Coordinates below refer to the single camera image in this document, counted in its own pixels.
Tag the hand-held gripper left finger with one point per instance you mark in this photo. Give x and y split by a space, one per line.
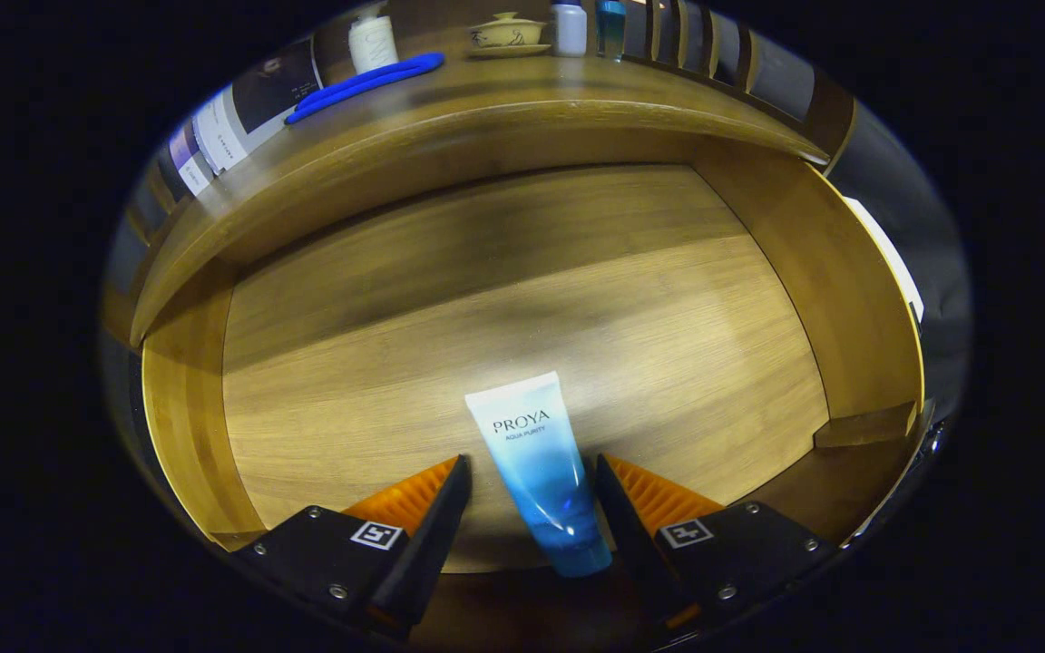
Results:
432 535

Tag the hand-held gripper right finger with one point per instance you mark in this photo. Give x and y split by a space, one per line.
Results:
631 535

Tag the blue white cosmetic tube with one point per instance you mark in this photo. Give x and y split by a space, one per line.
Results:
536 462

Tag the wooden drawer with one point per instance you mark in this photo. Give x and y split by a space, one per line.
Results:
577 299

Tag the wooden countertop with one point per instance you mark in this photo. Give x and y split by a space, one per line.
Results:
486 91

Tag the wooden cabinet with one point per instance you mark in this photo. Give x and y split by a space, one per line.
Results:
820 113

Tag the purple book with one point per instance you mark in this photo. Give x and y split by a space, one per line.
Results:
187 163

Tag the blue folded cloth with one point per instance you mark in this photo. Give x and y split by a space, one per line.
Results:
368 80

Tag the white book with portrait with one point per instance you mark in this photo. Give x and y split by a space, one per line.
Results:
250 109

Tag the white pump bottle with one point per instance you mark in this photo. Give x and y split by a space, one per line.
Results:
373 45

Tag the teal bottle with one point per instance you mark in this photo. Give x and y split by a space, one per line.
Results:
611 32

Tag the yellow lidded teacup with saucer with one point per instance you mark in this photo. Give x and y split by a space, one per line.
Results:
506 34

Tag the white bottle with blue cap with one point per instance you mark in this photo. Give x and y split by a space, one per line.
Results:
568 32

